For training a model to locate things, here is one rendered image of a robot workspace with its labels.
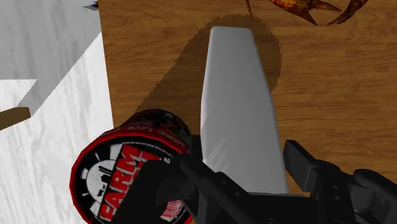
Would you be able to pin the red and black can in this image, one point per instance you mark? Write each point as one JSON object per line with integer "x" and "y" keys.
{"x": 124, "y": 155}

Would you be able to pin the wooden table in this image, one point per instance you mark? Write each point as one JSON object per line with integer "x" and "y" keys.
{"x": 335, "y": 102}

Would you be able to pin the tall white tapered box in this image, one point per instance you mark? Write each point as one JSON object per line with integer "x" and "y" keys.
{"x": 238, "y": 118}

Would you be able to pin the orange brown clawed figure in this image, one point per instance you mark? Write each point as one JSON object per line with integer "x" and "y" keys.
{"x": 297, "y": 6}

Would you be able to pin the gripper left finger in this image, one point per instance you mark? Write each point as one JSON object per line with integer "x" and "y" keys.
{"x": 161, "y": 189}

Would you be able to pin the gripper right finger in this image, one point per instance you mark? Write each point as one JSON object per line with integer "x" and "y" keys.
{"x": 338, "y": 192}

